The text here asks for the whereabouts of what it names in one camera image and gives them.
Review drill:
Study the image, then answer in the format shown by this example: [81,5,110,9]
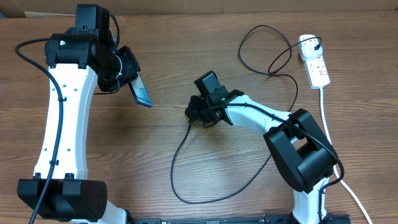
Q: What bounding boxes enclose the white USB wall charger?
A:
[298,34,323,61]

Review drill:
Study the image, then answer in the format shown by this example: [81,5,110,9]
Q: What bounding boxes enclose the blue screen smartphone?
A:
[129,75,153,108]

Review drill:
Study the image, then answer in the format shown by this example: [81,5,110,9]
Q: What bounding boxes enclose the brown cardboard backdrop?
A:
[1,0,397,17]

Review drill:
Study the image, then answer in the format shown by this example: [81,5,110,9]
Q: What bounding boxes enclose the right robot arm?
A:
[185,71,349,223]

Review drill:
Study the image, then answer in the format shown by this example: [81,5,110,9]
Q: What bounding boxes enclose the white power strip cord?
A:
[318,87,373,224]

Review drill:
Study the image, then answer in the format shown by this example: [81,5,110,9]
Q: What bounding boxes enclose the white power strip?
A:
[303,56,330,90]

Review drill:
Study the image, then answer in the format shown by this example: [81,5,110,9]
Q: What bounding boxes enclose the black USB charging cable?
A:
[170,24,323,205]

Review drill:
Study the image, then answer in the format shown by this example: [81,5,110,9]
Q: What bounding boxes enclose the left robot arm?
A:
[17,4,152,223]

